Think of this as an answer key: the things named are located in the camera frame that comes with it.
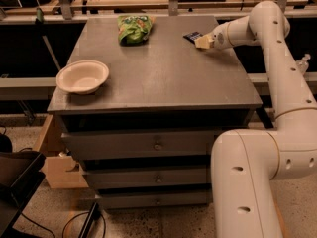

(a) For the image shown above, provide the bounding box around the dark blue rxbar wrapper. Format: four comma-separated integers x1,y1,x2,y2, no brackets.
183,32,202,44

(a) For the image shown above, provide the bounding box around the wooden crate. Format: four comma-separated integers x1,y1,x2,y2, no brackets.
33,115,87,189

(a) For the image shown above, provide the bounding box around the clear sanitizer bottle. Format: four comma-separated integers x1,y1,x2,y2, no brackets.
296,54,311,74

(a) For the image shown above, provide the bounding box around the black floor cable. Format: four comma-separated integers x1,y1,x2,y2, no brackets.
13,195,107,238

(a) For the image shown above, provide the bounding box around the black tray stand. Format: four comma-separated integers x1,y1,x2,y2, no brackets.
0,151,46,238

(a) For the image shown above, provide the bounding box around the grey top drawer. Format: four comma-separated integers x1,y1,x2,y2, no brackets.
61,130,220,160

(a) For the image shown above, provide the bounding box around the green chip bag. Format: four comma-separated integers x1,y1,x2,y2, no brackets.
117,15,156,46

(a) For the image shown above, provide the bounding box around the grey middle drawer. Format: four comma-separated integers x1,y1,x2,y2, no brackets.
83,166,210,189

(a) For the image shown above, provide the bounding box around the grey drawer cabinet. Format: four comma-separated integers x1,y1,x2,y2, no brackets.
48,16,262,198

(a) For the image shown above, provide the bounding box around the grey bottom drawer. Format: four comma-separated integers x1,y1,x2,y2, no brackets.
97,189,212,209

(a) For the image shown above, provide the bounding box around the white paper bowl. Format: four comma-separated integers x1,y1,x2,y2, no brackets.
56,60,110,94

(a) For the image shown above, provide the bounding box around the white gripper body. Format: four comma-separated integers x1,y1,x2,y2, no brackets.
211,25,230,50

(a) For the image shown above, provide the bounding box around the grey drawer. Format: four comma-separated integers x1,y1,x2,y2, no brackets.
97,189,212,209
83,166,210,189
61,130,220,160

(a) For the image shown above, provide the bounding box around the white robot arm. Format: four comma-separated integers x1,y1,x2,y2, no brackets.
195,1,317,238

